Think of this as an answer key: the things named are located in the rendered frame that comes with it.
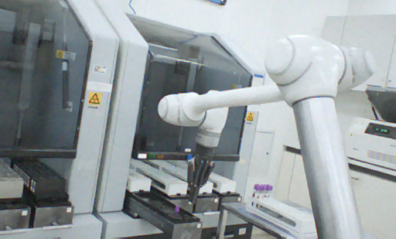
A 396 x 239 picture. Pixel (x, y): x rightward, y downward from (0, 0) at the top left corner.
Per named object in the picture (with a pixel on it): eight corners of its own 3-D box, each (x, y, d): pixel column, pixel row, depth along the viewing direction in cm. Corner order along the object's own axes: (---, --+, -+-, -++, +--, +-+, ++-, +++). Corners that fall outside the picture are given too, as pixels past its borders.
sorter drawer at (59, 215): (-14, 174, 195) (-11, 155, 195) (18, 174, 204) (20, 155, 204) (36, 233, 139) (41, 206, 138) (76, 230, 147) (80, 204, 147)
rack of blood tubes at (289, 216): (244, 209, 177) (247, 195, 176) (261, 208, 183) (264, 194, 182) (300, 237, 153) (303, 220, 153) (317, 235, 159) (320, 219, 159)
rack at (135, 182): (99, 175, 199) (101, 162, 199) (117, 175, 206) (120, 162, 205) (129, 194, 176) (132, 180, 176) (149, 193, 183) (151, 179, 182)
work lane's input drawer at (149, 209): (90, 187, 201) (93, 169, 201) (115, 186, 210) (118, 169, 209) (177, 249, 145) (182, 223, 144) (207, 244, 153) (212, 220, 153)
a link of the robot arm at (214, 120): (211, 128, 169) (185, 124, 161) (220, 90, 167) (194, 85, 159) (228, 135, 160) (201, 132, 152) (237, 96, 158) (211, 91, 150)
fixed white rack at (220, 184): (182, 178, 223) (185, 166, 223) (197, 178, 229) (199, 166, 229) (220, 195, 200) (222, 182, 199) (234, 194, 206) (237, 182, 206)
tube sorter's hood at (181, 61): (84, 135, 211) (103, 10, 208) (179, 140, 249) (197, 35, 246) (135, 159, 171) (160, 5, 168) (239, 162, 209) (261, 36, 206)
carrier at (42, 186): (63, 193, 157) (65, 178, 157) (65, 196, 156) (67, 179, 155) (31, 195, 150) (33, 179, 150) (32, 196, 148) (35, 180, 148)
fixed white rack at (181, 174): (159, 178, 213) (162, 166, 213) (175, 178, 220) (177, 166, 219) (195, 196, 190) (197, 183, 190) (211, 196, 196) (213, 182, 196)
